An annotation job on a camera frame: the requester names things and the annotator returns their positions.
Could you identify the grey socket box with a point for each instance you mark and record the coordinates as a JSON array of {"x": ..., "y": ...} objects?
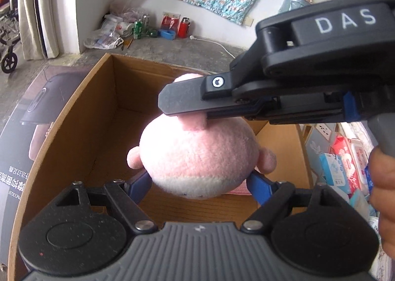
[{"x": 321, "y": 136}]

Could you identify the clear plastic bag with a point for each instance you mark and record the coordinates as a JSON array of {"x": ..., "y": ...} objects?
[{"x": 129, "y": 3}]

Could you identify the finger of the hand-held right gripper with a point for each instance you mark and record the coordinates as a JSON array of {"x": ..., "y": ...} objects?
[
  {"x": 185, "y": 97},
  {"x": 296, "y": 111}
]

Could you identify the pink cloth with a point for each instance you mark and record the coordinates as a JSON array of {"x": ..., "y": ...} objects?
[{"x": 240, "y": 191}]

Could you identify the blue water jug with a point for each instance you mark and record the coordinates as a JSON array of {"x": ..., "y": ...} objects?
[{"x": 293, "y": 1}]

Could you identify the beige curtain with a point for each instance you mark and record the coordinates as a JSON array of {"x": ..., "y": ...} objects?
[{"x": 34, "y": 6}]

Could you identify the blue white mask box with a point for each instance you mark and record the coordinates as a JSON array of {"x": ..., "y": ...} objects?
[{"x": 333, "y": 173}]

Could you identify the cardboard box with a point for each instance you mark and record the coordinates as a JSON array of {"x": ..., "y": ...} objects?
[{"x": 92, "y": 132}]

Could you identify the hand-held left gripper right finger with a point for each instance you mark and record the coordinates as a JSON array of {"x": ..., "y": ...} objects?
[{"x": 259, "y": 187}]

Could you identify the red packet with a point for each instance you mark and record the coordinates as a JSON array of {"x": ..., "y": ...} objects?
[{"x": 170, "y": 21}]

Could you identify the small white plastic bag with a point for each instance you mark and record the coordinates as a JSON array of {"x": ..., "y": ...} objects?
[{"x": 105, "y": 34}]

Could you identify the red wet wipes pack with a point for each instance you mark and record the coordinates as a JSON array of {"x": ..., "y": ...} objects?
[{"x": 350, "y": 160}]

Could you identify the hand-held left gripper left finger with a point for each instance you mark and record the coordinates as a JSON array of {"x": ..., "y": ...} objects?
[{"x": 140, "y": 185}]

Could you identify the pink plush toy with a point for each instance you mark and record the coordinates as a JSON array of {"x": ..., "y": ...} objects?
[{"x": 197, "y": 157}]

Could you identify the wall socket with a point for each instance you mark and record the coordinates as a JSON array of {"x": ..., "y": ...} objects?
[{"x": 248, "y": 21}]

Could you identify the person's right hand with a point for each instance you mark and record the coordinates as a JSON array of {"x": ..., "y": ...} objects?
[{"x": 385, "y": 194}]

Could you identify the red bottle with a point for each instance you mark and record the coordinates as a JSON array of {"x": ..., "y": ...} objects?
[{"x": 184, "y": 28}]

